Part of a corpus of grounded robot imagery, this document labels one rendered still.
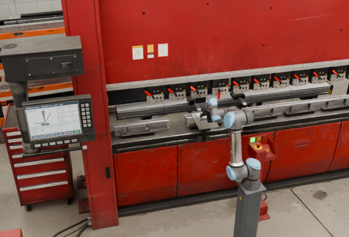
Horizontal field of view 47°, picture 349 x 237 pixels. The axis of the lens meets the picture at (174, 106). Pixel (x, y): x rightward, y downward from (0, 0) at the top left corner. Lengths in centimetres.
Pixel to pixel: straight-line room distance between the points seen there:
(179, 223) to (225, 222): 44
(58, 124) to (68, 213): 156
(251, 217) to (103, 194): 132
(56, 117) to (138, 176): 126
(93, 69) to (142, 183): 131
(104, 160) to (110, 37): 105
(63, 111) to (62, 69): 30
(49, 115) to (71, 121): 15
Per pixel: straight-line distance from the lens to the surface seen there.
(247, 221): 346
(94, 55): 308
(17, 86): 290
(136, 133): 364
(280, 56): 379
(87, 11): 297
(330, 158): 460
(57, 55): 271
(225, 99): 408
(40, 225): 424
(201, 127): 355
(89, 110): 286
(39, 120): 289
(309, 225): 424
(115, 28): 324
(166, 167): 384
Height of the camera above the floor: 289
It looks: 29 degrees down
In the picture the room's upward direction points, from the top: straight up
